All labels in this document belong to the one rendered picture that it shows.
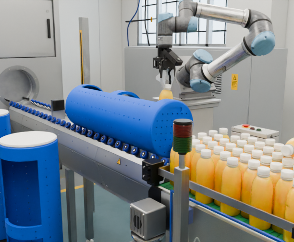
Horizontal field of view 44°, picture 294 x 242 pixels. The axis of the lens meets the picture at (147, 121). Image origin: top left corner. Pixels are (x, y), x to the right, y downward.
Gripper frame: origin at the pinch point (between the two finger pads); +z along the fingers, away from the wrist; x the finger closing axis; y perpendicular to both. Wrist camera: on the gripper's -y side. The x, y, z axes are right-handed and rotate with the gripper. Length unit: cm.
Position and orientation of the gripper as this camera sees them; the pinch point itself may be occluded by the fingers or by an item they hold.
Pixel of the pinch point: (167, 85)
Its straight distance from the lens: 184.2
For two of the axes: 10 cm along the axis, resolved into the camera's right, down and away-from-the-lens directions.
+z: 0.0, 9.7, 2.2
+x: -7.8, 1.4, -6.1
